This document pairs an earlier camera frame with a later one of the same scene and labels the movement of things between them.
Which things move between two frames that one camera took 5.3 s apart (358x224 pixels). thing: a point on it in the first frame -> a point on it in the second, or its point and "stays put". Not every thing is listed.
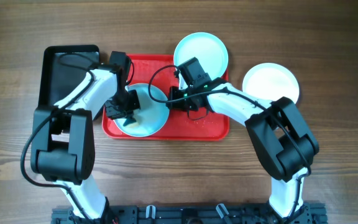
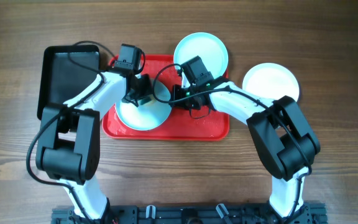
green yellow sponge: (133, 125) -> (146, 99)
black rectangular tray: (64, 71) stays put
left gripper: (113, 114) -> (148, 90)
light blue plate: (209, 51) stays put
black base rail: (307, 214) stays put
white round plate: (271, 81) stays put
